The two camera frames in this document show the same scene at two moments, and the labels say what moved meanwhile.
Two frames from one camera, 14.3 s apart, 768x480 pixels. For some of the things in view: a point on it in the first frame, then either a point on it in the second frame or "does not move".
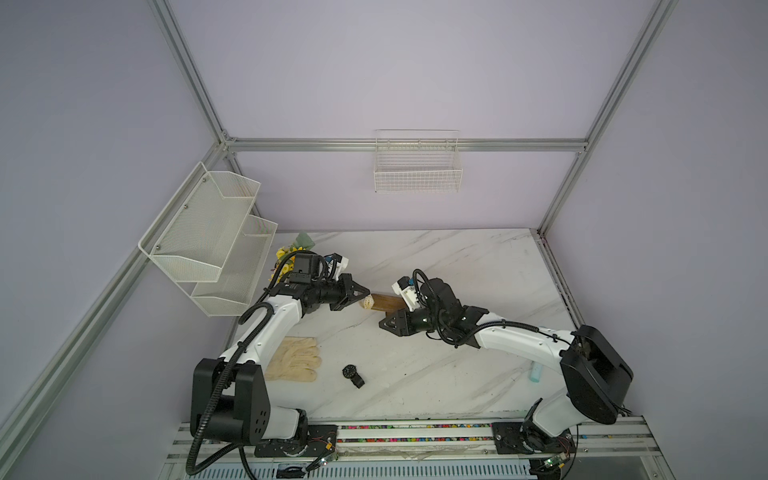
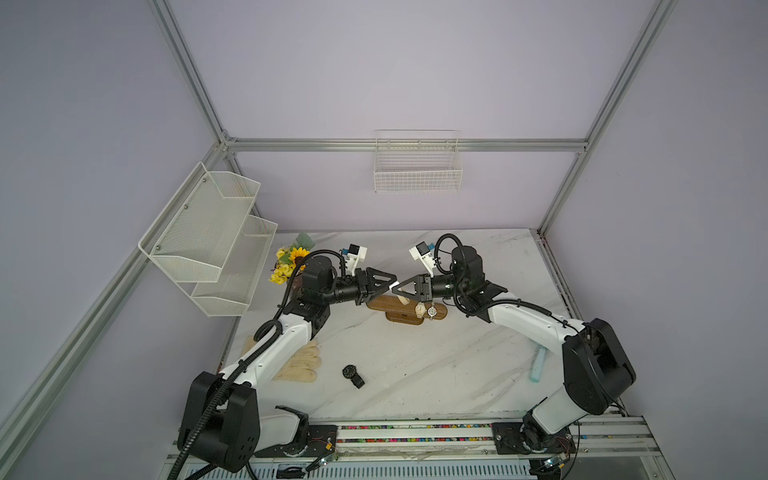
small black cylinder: x=350 y=371 does not move
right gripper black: x=405 y=325 -> x=421 y=288
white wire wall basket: x=417 y=160 does not move
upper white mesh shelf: x=194 y=235 does not move
